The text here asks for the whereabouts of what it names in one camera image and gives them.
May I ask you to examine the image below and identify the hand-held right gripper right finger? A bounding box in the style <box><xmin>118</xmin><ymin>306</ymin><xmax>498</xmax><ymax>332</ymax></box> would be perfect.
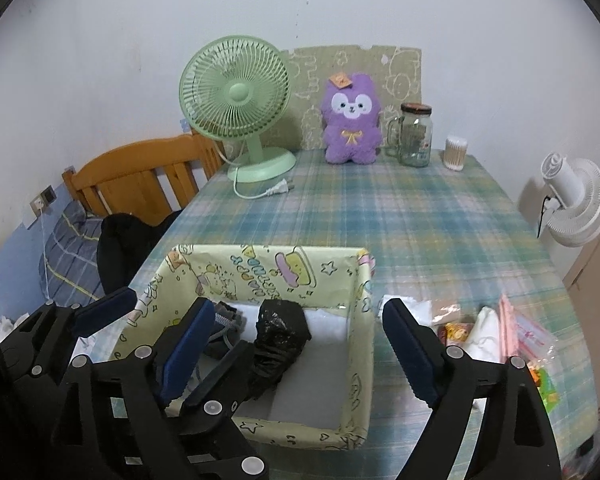
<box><xmin>382</xmin><ymin>298</ymin><xmax>563</xmax><ymax>480</ymax></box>

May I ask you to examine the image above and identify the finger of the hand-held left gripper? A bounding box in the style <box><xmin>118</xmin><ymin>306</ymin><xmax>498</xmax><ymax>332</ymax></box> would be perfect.
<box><xmin>0</xmin><ymin>287</ymin><xmax>137</xmax><ymax>382</ymax></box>
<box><xmin>180</xmin><ymin>342</ymin><xmax>272</xmax><ymax>480</ymax></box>

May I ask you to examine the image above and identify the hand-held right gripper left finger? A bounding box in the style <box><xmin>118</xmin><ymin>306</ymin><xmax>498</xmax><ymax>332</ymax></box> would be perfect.
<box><xmin>52</xmin><ymin>298</ymin><xmax>216</xmax><ymax>480</ymax></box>

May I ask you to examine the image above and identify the white tissue packet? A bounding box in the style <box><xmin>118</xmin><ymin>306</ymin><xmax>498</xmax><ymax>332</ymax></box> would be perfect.
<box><xmin>379</xmin><ymin>294</ymin><xmax>435</xmax><ymax>322</ymax></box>

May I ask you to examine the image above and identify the brown cartoon snack box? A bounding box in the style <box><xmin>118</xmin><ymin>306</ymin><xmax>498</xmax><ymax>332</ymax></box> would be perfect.
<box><xmin>437</xmin><ymin>321</ymin><xmax>475</xmax><ymax>347</ymax></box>

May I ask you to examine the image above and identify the black cloth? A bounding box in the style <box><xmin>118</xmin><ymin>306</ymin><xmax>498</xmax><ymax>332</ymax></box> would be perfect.
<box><xmin>246</xmin><ymin>300</ymin><xmax>314</xmax><ymax>404</ymax></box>

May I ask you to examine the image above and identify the white cloth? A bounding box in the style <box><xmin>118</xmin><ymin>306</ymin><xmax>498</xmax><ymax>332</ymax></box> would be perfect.
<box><xmin>0</xmin><ymin>310</ymin><xmax>33</xmax><ymax>343</ymax></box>
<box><xmin>459</xmin><ymin>305</ymin><xmax>507</xmax><ymax>367</ymax></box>

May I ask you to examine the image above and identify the pink tissue pack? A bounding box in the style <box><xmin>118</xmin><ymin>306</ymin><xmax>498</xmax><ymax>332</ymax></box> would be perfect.
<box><xmin>496</xmin><ymin>294</ymin><xmax>522</xmax><ymax>361</ymax></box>

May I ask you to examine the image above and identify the yellow printed storage box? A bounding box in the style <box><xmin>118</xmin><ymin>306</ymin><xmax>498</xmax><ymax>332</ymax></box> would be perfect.
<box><xmin>109</xmin><ymin>244</ymin><xmax>377</xmax><ymax>452</ymax></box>

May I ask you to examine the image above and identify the clear plastic packet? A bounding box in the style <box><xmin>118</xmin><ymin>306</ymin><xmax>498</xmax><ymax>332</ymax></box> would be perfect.
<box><xmin>511</xmin><ymin>310</ymin><xmax>552</xmax><ymax>360</ymax></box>

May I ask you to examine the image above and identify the grey cloth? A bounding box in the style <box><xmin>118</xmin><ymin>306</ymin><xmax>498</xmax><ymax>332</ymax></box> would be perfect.
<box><xmin>200</xmin><ymin>300</ymin><xmax>247</xmax><ymax>361</ymax></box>

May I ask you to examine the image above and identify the black garment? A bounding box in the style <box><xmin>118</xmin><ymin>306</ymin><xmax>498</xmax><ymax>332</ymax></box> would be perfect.
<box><xmin>95</xmin><ymin>212</ymin><xmax>183</xmax><ymax>297</ymax></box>

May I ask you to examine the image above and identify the blue plaid pillow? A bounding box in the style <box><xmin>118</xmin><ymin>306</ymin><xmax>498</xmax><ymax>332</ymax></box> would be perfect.
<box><xmin>39</xmin><ymin>199</ymin><xmax>106</xmax><ymax>306</ymax></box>

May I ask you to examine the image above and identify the white crumpled cloth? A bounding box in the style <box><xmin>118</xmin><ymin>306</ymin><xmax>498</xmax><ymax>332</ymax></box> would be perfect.
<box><xmin>0</xmin><ymin>310</ymin><xmax>33</xmax><ymax>343</ymax></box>

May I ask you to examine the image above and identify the cotton swab container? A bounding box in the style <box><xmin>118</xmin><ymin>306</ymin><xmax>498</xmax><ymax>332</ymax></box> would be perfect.
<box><xmin>443</xmin><ymin>135</ymin><xmax>469</xmax><ymax>171</ymax></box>

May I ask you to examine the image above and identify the glass jar mug with lid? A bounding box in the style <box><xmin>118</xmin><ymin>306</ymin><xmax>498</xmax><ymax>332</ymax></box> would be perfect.
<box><xmin>384</xmin><ymin>102</ymin><xmax>434</xmax><ymax>168</ymax></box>

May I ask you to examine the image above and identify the purple plush toy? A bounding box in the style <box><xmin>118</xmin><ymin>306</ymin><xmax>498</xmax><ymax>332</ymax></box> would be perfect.
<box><xmin>320</xmin><ymin>72</ymin><xmax>384</xmax><ymax>166</ymax></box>

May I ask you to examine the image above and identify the green desk fan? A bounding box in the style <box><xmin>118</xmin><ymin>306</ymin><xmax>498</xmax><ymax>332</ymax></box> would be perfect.
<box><xmin>178</xmin><ymin>35</ymin><xmax>299</xmax><ymax>182</ymax></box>

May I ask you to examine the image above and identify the olive printed cardboard sheet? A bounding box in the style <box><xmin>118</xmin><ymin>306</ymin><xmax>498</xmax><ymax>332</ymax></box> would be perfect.
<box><xmin>282</xmin><ymin>45</ymin><xmax>424</xmax><ymax>152</ymax></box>

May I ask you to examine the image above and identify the thin white cable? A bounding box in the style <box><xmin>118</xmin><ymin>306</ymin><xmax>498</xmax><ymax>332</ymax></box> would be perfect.
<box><xmin>36</xmin><ymin>210</ymin><xmax>53</xmax><ymax>306</ymax></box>

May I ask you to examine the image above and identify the green fan power cord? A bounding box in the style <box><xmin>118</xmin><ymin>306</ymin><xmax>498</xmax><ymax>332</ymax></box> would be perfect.
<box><xmin>232</xmin><ymin>159</ymin><xmax>296</xmax><ymax>200</ymax></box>

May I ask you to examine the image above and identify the black fan cable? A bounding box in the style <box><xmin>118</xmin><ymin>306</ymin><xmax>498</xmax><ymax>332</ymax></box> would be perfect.
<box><xmin>534</xmin><ymin>192</ymin><xmax>556</xmax><ymax>240</ymax></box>

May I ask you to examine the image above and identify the white wall fan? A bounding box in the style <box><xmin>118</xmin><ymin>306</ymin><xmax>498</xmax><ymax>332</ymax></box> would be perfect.
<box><xmin>539</xmin><ymin>152</ymin><xmax>600</xmax><ymax>248</ymax></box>

